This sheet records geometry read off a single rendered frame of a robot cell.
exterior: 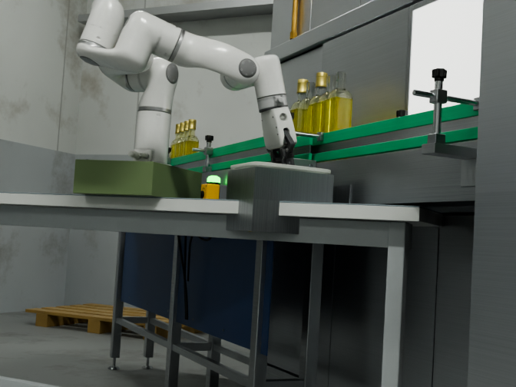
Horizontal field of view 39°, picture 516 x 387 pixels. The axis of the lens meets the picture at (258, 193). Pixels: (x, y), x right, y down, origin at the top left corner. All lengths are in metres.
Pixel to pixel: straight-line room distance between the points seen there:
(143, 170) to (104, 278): 4.29
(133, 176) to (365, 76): 0.77
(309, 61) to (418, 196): 1.08
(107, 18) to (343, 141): 0.69
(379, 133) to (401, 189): 0.19
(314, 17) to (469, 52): 0.90
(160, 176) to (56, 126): 4.38
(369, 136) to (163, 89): 0.60
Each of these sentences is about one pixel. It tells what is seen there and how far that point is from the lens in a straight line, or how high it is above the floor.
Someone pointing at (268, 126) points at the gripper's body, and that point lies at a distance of 1.86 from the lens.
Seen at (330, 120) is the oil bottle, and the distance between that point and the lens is 2.08.
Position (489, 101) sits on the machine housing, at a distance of 1.28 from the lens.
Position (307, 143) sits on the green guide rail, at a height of 0.94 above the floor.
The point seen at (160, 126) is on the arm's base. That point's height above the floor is 0.95.
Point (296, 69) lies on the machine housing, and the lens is 2.71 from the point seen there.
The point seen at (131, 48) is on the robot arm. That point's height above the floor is 1.08.
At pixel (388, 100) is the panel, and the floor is 1.07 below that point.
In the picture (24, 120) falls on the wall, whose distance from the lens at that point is 6.03.
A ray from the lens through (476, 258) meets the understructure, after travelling 1.26.
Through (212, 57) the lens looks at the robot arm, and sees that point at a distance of 1.77.
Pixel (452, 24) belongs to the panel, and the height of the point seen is 1.23.
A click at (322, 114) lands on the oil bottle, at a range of 2.13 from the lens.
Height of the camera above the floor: 0.65
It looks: 4 degrees up
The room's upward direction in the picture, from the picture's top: 3 degrees clockwise
